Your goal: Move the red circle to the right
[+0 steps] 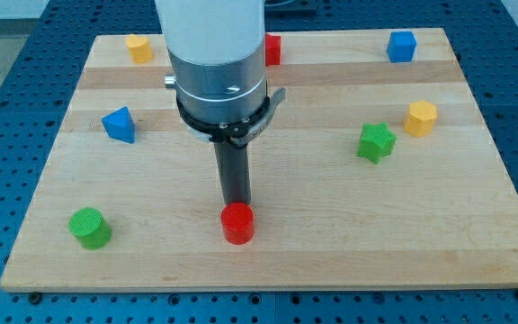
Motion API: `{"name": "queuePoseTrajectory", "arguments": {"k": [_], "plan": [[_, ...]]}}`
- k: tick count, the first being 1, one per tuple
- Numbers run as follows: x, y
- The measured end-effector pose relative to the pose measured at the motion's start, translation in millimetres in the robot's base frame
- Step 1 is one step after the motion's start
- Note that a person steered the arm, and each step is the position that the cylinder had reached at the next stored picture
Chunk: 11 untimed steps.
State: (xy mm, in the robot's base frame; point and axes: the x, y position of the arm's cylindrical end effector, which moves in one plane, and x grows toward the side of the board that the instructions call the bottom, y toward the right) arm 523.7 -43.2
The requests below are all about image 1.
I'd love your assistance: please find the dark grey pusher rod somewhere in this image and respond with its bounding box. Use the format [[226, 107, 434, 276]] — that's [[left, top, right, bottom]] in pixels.
[[214, 142, 251, 205]]

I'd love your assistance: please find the black clamp ring with lever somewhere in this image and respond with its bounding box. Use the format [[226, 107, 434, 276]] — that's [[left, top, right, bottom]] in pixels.
[[176, 87, 286, 149]]

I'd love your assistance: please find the red cylinder block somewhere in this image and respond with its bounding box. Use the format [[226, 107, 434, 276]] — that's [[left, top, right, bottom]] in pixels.
[[220, 202, 255, 245]]

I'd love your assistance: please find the red block behind arm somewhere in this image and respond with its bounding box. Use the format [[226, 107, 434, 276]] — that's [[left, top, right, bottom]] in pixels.
[[265, 33, 281, 67]]

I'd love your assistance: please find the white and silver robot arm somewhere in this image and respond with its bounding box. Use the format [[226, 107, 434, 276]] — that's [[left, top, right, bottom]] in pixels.
[[155, 0, 285, 203]]

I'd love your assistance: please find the blue triangle block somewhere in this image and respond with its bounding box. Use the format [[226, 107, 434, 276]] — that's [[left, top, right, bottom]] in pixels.
[[102, 106, 135, 144]]

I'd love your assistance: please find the yellow heart block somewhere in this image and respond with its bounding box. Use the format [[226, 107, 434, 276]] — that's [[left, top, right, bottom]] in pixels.
[[125, 34, 154, 64]]

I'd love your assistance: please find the green star block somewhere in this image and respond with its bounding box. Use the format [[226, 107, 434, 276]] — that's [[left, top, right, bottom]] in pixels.
[[357, 122, 397, 164]]

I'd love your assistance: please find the wooden board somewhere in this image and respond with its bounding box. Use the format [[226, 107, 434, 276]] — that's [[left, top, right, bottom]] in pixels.
[[0, 28, 518, 293]]

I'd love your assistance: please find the green cylinder block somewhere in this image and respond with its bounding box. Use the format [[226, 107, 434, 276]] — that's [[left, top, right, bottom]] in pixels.
[[68, 207, 112, 250]]

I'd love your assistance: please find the yellow hexagon block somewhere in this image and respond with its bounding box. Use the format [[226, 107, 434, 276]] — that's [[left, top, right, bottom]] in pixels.
[[403, 100, 438, 137]]

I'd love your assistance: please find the blue cube block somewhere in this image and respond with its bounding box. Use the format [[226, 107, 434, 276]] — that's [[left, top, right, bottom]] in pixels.
[[387, 31, 416, 63]]

